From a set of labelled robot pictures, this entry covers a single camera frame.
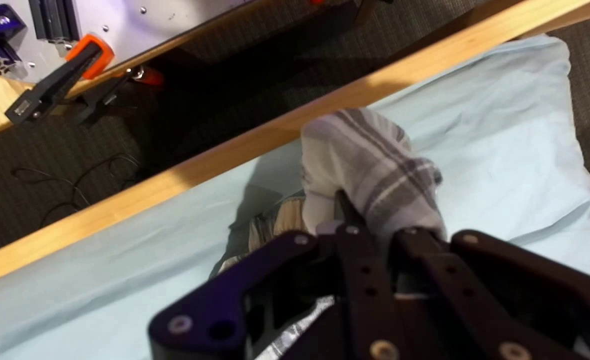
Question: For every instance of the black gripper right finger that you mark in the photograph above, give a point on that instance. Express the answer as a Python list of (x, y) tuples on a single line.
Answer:
[(503, 295)]

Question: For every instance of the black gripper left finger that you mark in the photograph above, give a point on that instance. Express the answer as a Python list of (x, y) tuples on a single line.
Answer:
[(238, 312)]

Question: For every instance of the checked plaid shirt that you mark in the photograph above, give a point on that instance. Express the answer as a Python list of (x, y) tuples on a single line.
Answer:
[(372, 162)]

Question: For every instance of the black orange clamp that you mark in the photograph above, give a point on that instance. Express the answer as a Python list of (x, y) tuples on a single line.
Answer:
[(85, 61)]

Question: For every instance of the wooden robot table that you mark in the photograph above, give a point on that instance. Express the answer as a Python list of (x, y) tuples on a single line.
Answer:
[(37, 35)]

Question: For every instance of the wooden bed frame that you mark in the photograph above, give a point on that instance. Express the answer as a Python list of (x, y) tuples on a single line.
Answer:
[(492, 26)]

